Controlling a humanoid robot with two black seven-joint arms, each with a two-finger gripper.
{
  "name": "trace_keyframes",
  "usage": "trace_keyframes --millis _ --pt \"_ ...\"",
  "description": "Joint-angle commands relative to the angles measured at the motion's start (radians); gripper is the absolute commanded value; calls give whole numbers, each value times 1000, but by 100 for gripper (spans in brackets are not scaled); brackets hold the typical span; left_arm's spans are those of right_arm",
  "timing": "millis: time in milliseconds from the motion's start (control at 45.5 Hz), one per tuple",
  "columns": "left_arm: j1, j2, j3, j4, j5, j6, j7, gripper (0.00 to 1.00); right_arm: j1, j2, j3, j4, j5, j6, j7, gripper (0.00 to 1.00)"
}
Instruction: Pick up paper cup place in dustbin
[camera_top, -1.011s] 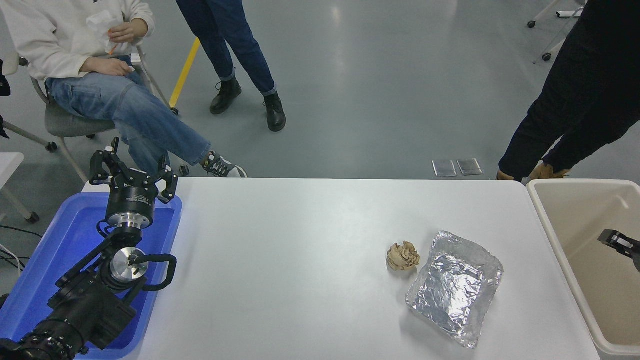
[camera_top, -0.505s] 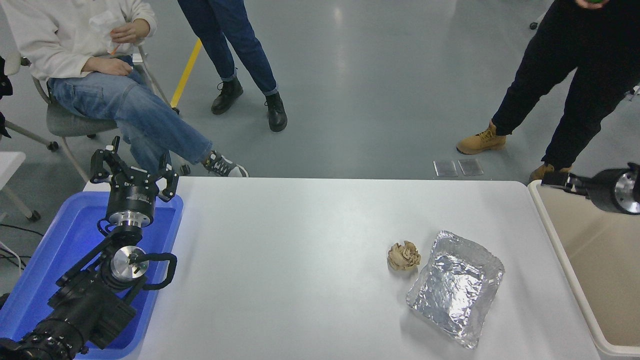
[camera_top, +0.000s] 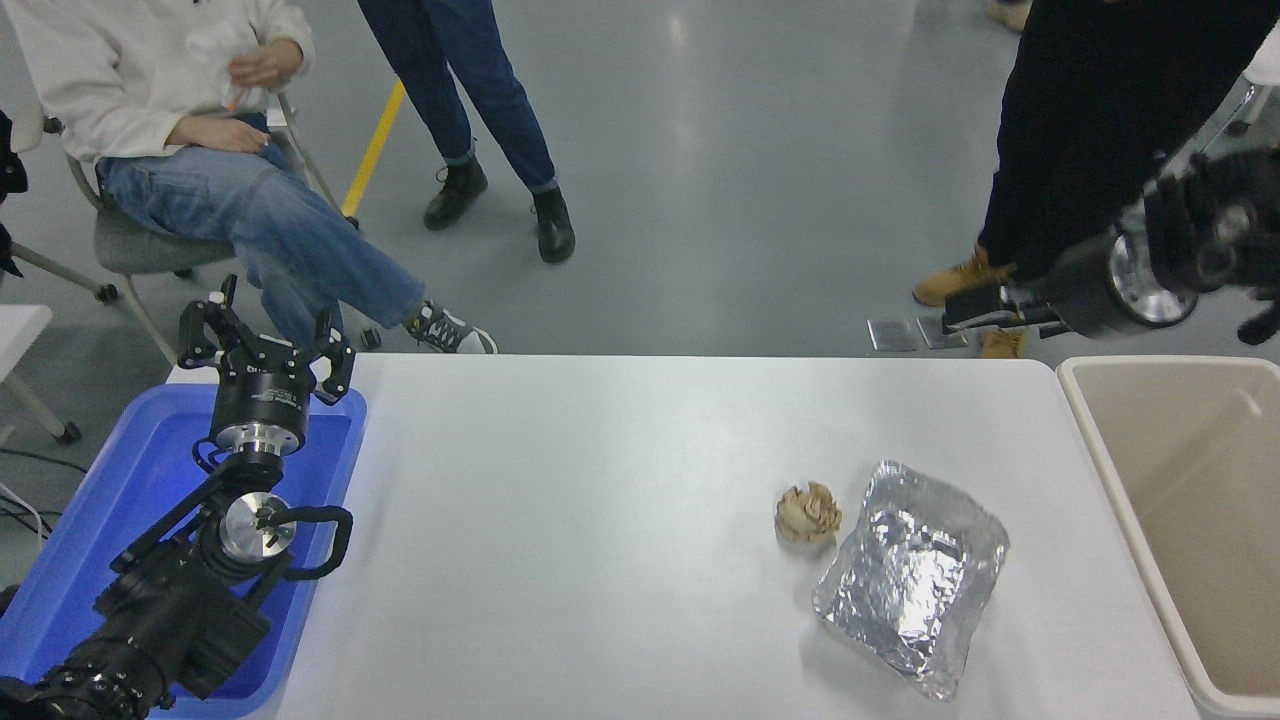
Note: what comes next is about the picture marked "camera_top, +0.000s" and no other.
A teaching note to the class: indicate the black bag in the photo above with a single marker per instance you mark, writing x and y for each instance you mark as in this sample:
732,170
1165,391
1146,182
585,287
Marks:
8,170

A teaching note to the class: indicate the crumpled tan paper ball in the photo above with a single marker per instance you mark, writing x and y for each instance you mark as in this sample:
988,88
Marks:
805,512

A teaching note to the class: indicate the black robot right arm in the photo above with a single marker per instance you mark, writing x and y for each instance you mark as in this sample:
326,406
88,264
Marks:
1210,225

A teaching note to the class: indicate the silver foil tray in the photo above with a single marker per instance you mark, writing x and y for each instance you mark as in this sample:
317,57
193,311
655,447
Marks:
905,585

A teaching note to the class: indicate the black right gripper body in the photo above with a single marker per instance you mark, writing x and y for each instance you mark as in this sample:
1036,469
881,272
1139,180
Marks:
1085,290

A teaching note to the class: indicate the seated person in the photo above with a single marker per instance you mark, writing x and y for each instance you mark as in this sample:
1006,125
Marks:
235,210

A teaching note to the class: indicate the seated person's left hand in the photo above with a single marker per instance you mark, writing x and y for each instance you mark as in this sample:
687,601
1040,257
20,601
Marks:
265,65

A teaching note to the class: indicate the large pale bin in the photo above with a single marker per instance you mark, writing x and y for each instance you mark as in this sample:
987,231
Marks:
1200,520

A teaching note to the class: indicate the grey wheeled chair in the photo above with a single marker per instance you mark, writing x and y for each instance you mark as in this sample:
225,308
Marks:
145,250

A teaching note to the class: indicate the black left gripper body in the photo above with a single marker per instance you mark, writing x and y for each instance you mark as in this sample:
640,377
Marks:
258,398

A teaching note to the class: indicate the standing person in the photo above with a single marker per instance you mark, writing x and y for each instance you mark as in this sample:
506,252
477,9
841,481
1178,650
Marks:
470,90
1080,120

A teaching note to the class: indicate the white chair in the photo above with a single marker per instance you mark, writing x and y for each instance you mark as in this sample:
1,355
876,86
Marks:
1268,60

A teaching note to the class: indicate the white bag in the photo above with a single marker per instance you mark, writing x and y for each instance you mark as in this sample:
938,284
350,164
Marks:
215,50

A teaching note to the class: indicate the blue plastic tray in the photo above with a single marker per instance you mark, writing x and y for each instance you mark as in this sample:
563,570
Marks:
90,520

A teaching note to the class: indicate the seated person's right hand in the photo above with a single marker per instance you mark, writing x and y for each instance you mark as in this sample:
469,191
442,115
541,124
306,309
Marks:
222,134

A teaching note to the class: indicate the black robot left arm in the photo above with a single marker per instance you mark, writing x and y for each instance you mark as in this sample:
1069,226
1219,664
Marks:
165,620

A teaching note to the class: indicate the metal floor plate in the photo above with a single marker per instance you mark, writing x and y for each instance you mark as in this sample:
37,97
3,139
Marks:
891,334
940,335

